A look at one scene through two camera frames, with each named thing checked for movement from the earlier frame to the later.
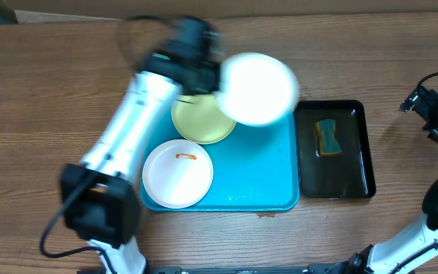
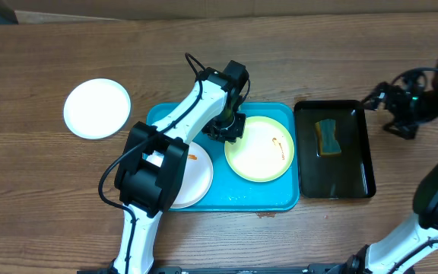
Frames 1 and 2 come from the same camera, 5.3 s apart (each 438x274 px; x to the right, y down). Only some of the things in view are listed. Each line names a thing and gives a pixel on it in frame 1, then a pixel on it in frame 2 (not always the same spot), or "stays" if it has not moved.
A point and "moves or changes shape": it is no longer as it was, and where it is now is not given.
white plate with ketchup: [177, 173] stays
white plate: [257, 90] to [96, 108]
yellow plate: [200, 119] moves or changes shape
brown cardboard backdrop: [46, 11] stays
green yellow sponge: [328, 145] stays
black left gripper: [213, 71] to [233, 136]
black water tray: [350, 176] stays
